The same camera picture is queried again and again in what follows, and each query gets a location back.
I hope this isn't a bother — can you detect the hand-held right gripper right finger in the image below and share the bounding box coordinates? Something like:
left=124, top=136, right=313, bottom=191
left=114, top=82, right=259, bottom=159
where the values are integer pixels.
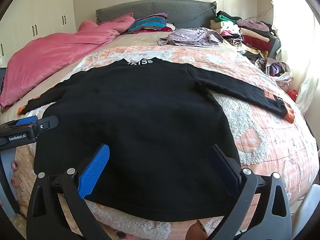
left=210, top=144, right=293, bottom=240

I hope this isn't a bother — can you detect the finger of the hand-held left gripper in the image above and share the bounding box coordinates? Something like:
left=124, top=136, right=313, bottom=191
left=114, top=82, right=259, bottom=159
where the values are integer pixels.
left=14, top=116, right=38, bottom=127
left=37, top=116, right=59, bottom=131

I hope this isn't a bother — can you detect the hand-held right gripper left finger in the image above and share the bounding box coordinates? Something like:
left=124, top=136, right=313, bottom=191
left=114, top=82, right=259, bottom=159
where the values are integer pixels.
left=26, top=144, right=110, bottom=240

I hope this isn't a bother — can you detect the black sweater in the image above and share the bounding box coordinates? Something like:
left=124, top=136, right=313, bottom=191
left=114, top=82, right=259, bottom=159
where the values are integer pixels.
left=19, top=58, right=295, bottom=222

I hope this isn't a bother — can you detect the bag of clothes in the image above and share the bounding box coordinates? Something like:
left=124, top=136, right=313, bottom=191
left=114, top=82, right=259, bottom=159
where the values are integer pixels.
left=257, top=57, right=293, bottom=82

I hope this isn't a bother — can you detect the pile of folded clothes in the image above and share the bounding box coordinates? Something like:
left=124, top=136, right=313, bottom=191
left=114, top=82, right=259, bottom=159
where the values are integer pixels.
left=210, top=10, right=278, bottom=63

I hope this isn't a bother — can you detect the person's left hand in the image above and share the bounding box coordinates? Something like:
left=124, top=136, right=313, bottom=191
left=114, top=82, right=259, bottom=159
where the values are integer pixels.
left=10, top=160, right=21, bottom=188

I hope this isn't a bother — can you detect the orange white patterned blanket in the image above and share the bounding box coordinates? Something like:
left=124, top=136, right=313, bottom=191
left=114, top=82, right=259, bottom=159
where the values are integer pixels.
left=10, top=44, right=314, bottom=240

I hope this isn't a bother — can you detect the pink duvet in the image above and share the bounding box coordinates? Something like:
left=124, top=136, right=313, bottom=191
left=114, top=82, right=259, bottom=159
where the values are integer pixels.
left=0, top=13, right=135, bottom=108

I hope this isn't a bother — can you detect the red bag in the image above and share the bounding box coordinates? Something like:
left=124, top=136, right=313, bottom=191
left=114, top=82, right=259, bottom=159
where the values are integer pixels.
left=287, top=88, right=300, bottom=102

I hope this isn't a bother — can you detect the white wardrobe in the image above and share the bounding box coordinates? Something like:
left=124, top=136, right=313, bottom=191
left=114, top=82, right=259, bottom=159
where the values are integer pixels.
left=0, top=0, right=77, bottom=68

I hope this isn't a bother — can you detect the beige bed sheet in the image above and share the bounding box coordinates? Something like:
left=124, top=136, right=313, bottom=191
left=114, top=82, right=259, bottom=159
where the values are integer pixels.
left=0, top=27, right=240, bottom=120

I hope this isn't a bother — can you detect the grey chair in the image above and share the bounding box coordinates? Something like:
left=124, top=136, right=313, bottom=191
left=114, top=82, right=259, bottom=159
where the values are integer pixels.
left=268, top=35, right=282, bottom=61

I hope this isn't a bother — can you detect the crumpled lilac garment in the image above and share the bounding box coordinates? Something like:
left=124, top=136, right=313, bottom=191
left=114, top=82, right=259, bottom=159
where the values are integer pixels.
left=157, top=27, right=225, bottom=48

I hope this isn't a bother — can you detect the striped pillow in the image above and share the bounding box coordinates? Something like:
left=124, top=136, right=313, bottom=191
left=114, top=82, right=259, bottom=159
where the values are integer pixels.
left=126, top=12, right=168, bottom=34

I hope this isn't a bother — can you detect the cream curtain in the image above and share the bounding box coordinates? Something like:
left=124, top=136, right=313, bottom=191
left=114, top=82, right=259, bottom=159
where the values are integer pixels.
left=271, top=0, right=320, bottom=115

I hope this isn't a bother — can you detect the grey padded headboard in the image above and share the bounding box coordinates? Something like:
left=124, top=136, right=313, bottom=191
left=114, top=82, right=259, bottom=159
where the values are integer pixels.
left=95, top=0, right=217, bottom=29

